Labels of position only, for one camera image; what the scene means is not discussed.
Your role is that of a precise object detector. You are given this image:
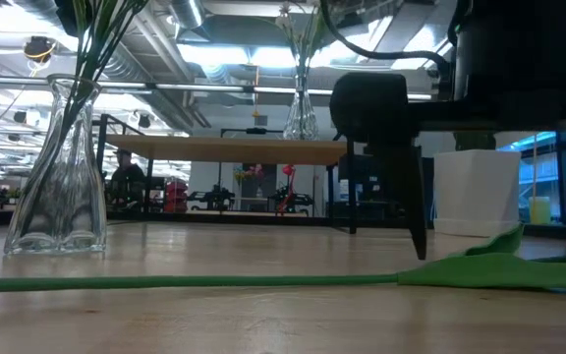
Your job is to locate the white artificial flower sprig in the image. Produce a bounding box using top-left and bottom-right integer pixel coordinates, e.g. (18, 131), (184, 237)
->
(41, 0), (149, 148)
(262, 0), (331, 94)

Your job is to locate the yellow cup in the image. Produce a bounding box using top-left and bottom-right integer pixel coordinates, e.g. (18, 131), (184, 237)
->
(528, 196), (552, 226)

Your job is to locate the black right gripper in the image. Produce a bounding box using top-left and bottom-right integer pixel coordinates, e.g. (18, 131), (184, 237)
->
(329, 72), (430, 262)

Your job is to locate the diamond-cut clear glass vase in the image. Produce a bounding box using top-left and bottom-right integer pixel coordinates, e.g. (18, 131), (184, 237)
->
(282, 73), (321, 142)

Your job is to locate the red background cart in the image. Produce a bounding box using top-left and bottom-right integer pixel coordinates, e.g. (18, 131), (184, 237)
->
(163, 179), (190, 213)

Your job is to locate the red artificial tulip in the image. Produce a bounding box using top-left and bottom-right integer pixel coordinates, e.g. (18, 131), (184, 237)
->
(0, 223), (566, 295)

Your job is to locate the black background workstation frame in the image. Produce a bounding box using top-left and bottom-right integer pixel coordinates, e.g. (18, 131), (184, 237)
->
(187, 126), (316, 217)

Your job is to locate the person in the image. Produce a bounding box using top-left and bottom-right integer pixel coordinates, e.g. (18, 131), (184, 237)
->
(109, 148), (147, 207)

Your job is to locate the twisted clear glass vase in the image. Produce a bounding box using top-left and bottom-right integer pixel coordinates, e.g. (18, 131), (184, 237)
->
(3, 73), (108, 257)

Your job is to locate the white planter pot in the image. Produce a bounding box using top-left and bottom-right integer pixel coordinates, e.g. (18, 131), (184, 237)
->
(432, 148), (524, 239)

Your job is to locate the wooden shelf with black legs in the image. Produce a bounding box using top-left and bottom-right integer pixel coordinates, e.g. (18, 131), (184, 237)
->
(93, 113), (358, 236)

